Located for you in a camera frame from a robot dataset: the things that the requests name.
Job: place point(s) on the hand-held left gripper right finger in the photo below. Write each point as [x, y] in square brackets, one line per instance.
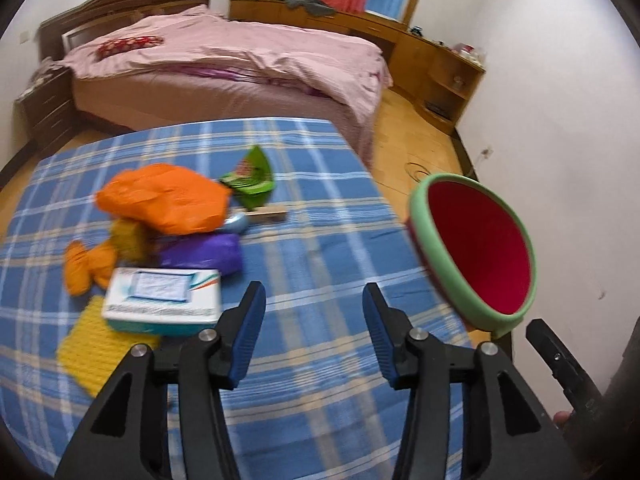
[380, 330]

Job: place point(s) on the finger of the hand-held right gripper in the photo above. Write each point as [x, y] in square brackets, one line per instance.
[560, 360]

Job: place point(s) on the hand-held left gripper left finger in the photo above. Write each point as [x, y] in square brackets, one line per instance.
[247, 330]

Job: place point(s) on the purple plastic bag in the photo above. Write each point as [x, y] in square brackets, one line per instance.
[200, 252]

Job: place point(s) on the white printed box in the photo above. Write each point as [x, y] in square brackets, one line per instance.
[160, 300]

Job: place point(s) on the red bin with green rim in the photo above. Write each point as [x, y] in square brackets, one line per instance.
[480, 240]

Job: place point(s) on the orange plastic bag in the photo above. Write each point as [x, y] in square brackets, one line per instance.
[165, 200]

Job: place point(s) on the yellow ribbed cloth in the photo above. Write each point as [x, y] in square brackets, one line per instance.
[90, 345]

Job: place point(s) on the person's right hand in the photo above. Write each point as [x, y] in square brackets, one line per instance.
[563, 417]

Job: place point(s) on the blue plaid tablecloth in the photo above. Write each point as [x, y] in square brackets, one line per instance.
[310, 260]

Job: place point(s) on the light blue curved tube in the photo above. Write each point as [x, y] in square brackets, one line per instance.
[237, 222]

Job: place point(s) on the wooden block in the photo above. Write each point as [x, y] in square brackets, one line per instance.
[270, 215]

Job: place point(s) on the green snack packet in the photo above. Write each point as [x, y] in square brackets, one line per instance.
[252, 180]

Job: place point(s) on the orange wrapper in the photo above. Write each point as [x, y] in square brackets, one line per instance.
[82, 270]

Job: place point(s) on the flat black object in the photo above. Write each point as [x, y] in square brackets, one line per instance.
[439, 109]

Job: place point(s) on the long wooden desk cabinet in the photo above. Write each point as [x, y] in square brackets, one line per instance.
[415, 55]

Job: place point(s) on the pink duvet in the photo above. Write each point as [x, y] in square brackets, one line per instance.
[250, 45]

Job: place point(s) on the white jars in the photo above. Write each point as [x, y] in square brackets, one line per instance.
[467, 52]

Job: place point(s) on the dark wooden nightstand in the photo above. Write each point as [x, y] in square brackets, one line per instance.
[47, 110]

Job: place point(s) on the small dark object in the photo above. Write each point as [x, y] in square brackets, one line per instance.
[417, 30]

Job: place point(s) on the red patterned pillow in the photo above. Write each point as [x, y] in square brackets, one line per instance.
[130, 44]

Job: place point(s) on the crumpled cloth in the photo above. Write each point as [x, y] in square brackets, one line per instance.
[47, 70]

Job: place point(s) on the grey clothes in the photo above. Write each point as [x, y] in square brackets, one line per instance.
[307, 2]

